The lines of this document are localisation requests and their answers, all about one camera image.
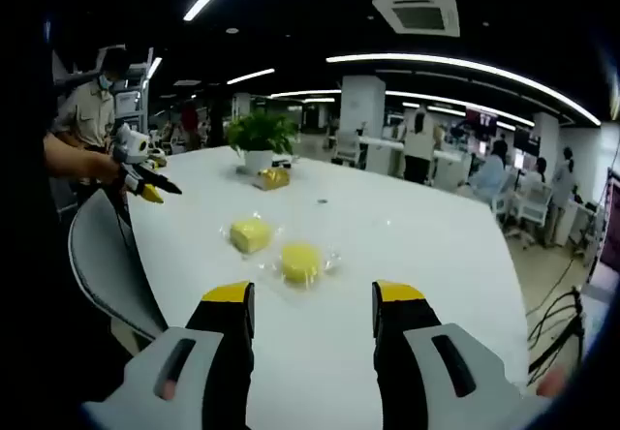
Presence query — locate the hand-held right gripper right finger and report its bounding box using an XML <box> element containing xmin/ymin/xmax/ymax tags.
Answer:
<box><xmin>371</xmin><ymin>279</ymin><xmax>553</xmax><ymax>430</ymax></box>

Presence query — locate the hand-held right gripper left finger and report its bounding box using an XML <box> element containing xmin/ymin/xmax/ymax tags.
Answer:
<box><xmin>81</xmin><ymin>280</ymin><xmax>257</xmax><ymax>430</ymax></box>

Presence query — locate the clear plastic wrapper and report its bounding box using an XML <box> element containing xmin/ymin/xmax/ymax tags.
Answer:
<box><xmin>256</xmin><ymin>243</ymin><xmax>346</xmax><ymax>291</ymax></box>

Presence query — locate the square yellow silicone block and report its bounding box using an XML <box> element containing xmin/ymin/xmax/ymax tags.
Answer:
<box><xmin>230</xmin><ymin>216</ymin><xmax>271</xmax><ymax>256</ymax></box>

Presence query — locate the round yellow silicone block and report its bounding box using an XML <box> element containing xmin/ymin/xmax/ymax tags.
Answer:
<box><xmin>280</xmin><ymin>241</ymin><xmax>324</xmax><ymax>290</ymax></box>

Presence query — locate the person's left hand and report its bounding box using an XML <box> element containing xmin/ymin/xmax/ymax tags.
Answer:
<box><xmin>89</xmin><ymin>154</ymin><xmax>125</xmax><ymax>187</ymax></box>

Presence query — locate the person's right hand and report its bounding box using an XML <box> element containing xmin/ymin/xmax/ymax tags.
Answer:
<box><xmin>536</xmin><ymin>365</ymin><xmax>568</xmax><ymax>398</ymax></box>

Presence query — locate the grey office chair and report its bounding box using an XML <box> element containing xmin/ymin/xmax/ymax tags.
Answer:
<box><xmin>67</xmin><ymin>189</ymin><xmax>170</xmax><ymax>343</ymax></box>

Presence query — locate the person's dark shirt torso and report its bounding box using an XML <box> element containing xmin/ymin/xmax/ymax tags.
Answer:
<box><xmin>14</xmin><ymin>13</ymin><xmax>74</xmax><ymax>305</ymax></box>

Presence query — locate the yellow item in plastic bag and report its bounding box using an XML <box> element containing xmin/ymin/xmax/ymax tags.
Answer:
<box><xmin>217</xmin><ymin>210</ymin><xmax>285</xmax><ymax>260</ymax></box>

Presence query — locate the green plant in white pot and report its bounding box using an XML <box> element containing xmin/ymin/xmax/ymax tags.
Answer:
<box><xmin>225</xmin><ymin>108</ymin><xmax>300</xmax><ymax>175</ymax></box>

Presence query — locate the gold foil packet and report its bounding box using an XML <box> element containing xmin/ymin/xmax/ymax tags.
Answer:
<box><xmin>254</xmin><ymin>167</ymin><xmax>292</xmax><ymax>192</ymax></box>

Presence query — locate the short ceiling light strip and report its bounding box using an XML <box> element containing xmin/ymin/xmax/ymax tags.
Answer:
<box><xmin>226</xmin><ymin>67</ymin><xmax>276</xmax><ymax>86</ymax></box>

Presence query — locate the white workbench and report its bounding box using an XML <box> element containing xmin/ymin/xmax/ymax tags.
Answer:
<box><xmin>360</xmin><ymin>135</ymin><xmax>466</xmax><ymax>189</ymax></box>

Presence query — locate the white office chair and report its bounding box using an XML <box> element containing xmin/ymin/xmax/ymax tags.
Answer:
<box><xmin>333</xmin><ymin>131</ymin><xmax>362</xmax><ymax>165</ymax></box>
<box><xmin>512</xmin><ymin>182</ymin><xmax>551</xmax><ymax>246</ymax></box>

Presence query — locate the black tripod stand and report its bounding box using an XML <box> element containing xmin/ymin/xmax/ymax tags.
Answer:
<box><xmin>526</xmin><ymin>285</ymin><xmax>590</xmax><ymax>385</ymax></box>

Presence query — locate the hanging dark display screen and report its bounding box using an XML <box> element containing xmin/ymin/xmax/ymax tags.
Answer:
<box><xmin>464</xmin><ymin>105</ymin><xmax>500</xmax><ymax>130</ymax></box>
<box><xmin>512</xmin><ymin>129</ymin><xmax>542</xmax><ymax>156</ymax></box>

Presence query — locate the thin ceiling light strip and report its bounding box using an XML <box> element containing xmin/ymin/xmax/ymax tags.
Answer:
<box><xmin>386</xmin><ymin>89</ymin><xmax>537</xmax><ymax>129</ymax></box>

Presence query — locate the monitor with pink screen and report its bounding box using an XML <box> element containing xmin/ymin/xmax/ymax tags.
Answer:
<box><xmin>596</xmin><ymin>167</ymin><xmax>620</xmax><ymax>286</ymax></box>

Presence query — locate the long curved ceiling light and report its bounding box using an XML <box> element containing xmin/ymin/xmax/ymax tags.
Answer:
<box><xmin>325</xmin><ymin>53</ymin><xmax>603</xmax><ymax>127</ymax></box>

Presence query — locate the ceiling air conditioner vent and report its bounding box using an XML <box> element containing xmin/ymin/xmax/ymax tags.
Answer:
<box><xmin>371</xmin><ymin>0</ymin><xmax>460</xmax><ymax>39</ymax></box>

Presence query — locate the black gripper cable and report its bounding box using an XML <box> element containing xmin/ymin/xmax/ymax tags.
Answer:
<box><xmin>107</xmin><ymin>183</ymin><xmax>133</xmax><ymax>253</ymax></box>

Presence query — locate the black floor cable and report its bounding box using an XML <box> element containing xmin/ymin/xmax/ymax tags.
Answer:
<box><xmin>525</xmin><ymin>255</ymin><xmax>583</xmax><ymax>316</ymax></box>

